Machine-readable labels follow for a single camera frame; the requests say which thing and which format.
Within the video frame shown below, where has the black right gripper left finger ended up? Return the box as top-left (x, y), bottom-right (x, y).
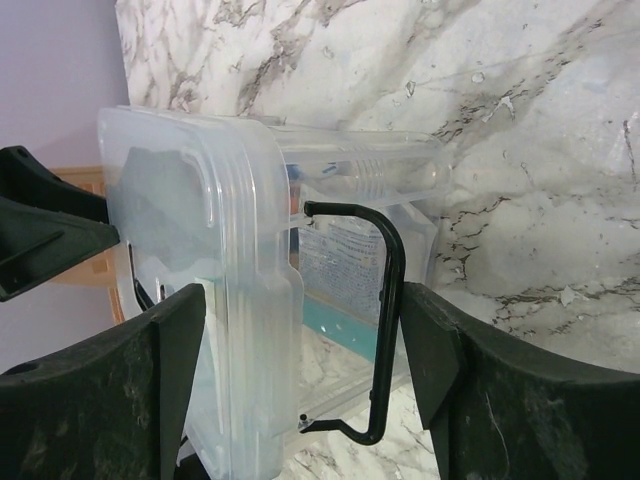
top-left (1, 284), bottom-right (205, 479)

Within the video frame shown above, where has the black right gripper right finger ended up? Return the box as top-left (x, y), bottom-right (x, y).
top-left (400, 283), bottom-right (639, 479)

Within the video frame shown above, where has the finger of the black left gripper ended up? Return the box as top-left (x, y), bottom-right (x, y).
top-left (1, 146), bottom-right (120, 302)

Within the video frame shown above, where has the cotton swab pack teal header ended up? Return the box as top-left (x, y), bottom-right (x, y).
top-left (303, 296), bottom-right (377, 363)

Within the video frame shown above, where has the clear box lid black handle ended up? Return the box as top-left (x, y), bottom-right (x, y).
top-left (98, 107), bottom-right (303, 479)

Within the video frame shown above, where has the clear plastic medicine box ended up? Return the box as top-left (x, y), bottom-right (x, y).
top-left (272, 120), bottom-right (451, 428)

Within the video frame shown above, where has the orange plastic file organizer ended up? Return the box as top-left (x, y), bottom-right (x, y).
top-left (51, 166), bottom-right (125, 324)

